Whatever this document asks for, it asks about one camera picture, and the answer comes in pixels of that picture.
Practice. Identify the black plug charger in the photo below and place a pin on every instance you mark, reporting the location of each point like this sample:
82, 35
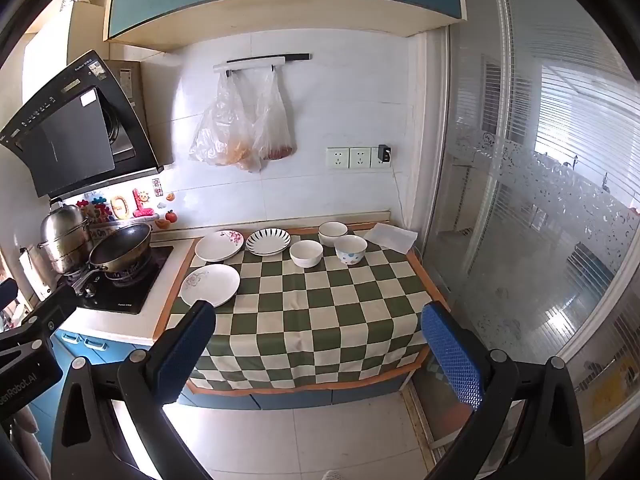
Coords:
384, 153

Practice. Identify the black gas stove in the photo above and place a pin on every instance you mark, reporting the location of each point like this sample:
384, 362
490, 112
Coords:
132, 296

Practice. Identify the colourful wall decorations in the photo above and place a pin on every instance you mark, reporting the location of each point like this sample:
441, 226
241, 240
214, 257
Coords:
120, 205

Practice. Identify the plain white bowl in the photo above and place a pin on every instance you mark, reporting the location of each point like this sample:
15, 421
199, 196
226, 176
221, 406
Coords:
306, 254

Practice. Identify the green checkered tablecloth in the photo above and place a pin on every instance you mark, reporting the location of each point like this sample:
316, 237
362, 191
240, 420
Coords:
310, 320

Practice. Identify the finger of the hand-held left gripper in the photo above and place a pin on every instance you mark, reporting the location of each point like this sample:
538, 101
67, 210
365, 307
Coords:
47, 312

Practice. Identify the white bowl with dark rim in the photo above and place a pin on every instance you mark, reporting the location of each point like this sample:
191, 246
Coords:
333, 232

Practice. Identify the white plate with black stripes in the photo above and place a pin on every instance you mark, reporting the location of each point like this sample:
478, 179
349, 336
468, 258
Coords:
268, 241

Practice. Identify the white wall socket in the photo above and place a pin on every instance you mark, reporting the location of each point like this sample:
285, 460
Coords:
337, 158
360, 158

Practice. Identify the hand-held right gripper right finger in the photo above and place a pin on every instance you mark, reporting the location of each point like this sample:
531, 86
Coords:
450, 355

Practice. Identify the small clear plastic bag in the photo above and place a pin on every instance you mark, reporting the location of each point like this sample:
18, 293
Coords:
272, 130

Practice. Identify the blue base cabinet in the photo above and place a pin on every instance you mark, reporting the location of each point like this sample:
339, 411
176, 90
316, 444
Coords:
300, 400

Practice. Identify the white paper towel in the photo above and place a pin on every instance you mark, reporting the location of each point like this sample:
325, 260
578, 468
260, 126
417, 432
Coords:
391, 237

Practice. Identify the dark wok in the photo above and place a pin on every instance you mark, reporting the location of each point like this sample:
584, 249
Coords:
120, 249

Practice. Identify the black range hood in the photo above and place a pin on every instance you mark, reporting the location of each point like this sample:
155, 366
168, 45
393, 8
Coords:
65, 140

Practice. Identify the large clear plastic bag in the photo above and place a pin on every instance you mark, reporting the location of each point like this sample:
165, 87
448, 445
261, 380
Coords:
220, 130

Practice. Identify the white plate with pink flowers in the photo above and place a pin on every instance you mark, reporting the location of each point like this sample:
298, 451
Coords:
218, 246

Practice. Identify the white bowl with coloured dots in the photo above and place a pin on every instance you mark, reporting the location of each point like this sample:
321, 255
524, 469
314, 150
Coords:
350, 252

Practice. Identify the white plate with grey flower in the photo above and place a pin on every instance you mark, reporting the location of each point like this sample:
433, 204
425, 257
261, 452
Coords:
210, 285

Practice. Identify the stainless steel steamer pot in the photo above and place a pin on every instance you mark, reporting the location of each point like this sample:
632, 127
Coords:
62, 235

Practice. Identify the blue wall cabinet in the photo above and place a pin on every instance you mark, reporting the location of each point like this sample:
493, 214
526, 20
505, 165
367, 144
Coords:
200, 10

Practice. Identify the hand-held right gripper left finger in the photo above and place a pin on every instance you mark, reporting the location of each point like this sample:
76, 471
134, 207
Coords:
187, 335

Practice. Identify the wall hook rail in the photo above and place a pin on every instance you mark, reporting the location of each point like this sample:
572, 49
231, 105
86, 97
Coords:
260, 62

